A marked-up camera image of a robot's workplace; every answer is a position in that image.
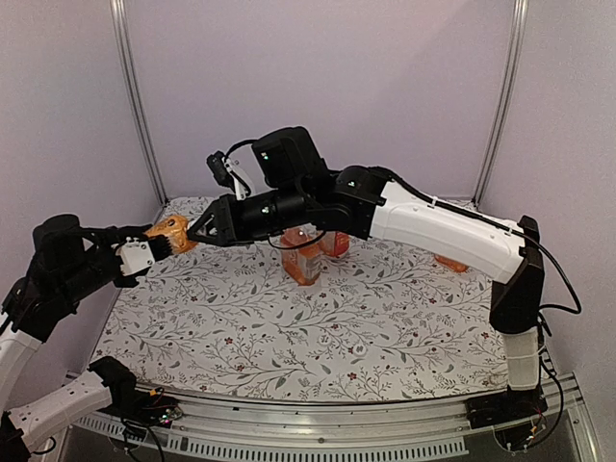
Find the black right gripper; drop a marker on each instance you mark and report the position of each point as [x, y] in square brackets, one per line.
[228, 228]

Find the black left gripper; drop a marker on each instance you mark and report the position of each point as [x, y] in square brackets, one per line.
[123, 232]

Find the slim orange drink bottle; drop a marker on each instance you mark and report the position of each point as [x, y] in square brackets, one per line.
[175, 229]

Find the large orange-label plastic bottle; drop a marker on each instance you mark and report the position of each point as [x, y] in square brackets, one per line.
[334, 244]

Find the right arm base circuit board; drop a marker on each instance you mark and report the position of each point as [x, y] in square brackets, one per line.
[518, 437]

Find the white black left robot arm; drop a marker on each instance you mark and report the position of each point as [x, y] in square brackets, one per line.
[70, 263]

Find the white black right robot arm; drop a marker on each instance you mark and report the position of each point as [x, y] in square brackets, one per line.
[375, 202]

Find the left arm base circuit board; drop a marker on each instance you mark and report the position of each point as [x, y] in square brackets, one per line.
[155, 407]

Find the floral patterned table mat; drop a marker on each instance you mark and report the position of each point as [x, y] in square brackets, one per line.
[384, 322]

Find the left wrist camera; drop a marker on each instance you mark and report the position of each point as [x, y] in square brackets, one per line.
[134, 257]

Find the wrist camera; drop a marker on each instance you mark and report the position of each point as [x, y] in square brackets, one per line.
[134, 257]
[228, 174]

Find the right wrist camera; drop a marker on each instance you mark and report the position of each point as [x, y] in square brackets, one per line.
[228, 174]

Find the white perforated cable tray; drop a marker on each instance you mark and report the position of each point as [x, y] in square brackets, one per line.
[265, 448]

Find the left aluminium frame post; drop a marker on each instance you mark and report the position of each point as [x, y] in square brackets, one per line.
[130, 76]

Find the aluminium frame post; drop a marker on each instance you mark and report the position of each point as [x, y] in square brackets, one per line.
[513, 57]
[130, 76]

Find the right aluminium frame post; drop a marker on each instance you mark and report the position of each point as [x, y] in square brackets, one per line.
[513, 57]

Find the aluminium front rail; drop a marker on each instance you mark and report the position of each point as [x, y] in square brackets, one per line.
[570, 435]

